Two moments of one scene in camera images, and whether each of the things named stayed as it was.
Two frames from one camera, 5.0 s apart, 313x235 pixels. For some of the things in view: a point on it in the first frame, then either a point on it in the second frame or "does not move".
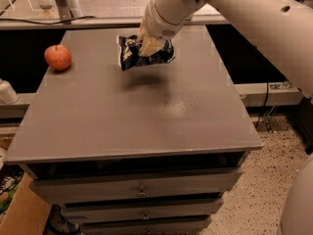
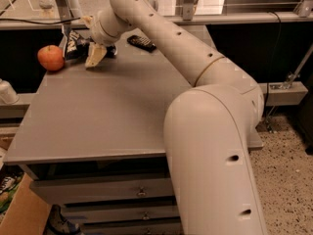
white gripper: x=158 y=23 -> x=97 y=30
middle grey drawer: x=94 y=211 does not move
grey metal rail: x=100 y=22 does not move
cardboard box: x=28 y=213 does not move
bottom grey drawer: x=192 y=227 does not move
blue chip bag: x=130 y=57 -> x=79 y=47
